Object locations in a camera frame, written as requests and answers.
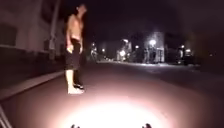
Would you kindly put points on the dark asphalt road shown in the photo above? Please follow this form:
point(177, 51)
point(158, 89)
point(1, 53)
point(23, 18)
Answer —
point(133, 90)

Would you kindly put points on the lit building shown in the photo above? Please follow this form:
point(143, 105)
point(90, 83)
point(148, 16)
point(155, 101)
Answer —
point(154, 46)

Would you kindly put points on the person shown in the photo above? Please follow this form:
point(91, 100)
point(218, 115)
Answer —
point(73, 40)

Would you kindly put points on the pole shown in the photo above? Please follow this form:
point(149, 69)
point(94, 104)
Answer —
point(53, 30)

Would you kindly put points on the robot's own part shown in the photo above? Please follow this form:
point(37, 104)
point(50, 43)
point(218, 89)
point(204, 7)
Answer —
point(75, 126)
point(146, 126)

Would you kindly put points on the pale concrete kerb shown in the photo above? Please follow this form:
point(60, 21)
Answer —
point(30, 83)

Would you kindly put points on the pale building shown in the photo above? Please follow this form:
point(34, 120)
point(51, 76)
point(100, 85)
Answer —
point(23, 26)

